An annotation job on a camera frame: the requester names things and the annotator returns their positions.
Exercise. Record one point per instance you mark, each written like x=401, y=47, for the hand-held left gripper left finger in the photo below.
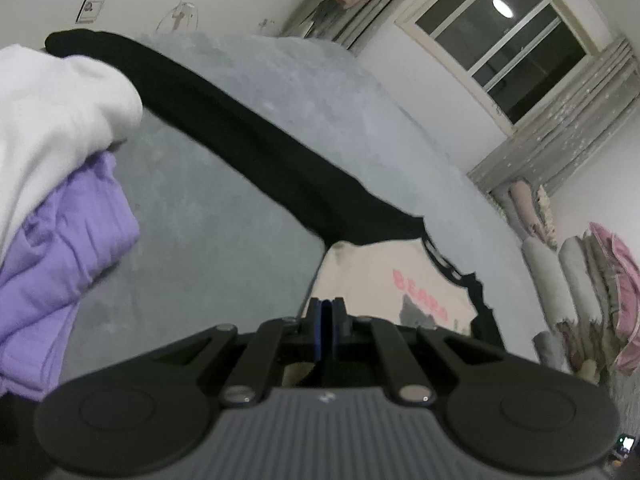
x=320, y=332

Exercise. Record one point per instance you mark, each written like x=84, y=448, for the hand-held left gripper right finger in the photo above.
x=337, y=330

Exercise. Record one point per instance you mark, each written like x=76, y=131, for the beige and black sweatshirt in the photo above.
x=280, y=160

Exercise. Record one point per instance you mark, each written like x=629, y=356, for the pink-beige rolled quilt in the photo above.
x=522, y=205

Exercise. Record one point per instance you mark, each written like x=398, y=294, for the purple garment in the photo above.
x=55, y=270

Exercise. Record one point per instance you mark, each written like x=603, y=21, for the pink pillow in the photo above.
x=625, y=280

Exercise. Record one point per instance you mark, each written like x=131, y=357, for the grey patterned curtain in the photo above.
x=560, y=135
x=360, y=15

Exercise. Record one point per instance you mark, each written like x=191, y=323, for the phone with lit screen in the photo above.
x=626, y=444

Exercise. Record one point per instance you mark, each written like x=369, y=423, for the dark hanging garment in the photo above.
x=327, y=15

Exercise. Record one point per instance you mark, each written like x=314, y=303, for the white garment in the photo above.
x=45, y=120

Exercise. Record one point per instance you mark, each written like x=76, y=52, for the small wall decal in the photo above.
x=266, y=24

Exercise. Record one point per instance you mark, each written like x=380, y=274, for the large wall decal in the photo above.
x=177, y=17

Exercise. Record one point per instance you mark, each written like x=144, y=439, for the small wall picture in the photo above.
x=90, y=10

